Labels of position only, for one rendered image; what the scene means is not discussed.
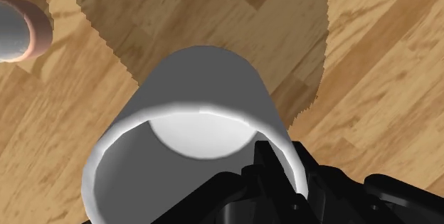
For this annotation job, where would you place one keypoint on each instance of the pink round container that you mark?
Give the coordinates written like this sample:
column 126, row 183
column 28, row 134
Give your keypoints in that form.
column 36, row 29

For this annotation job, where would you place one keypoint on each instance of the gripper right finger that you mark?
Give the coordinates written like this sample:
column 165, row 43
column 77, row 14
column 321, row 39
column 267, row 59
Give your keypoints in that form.
column 347, row 199

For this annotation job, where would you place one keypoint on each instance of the white cup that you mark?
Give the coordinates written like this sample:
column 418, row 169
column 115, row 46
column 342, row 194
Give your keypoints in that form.
column 203, row 77

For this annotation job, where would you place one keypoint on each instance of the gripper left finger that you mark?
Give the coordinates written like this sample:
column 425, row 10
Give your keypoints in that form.
column 267, row 178

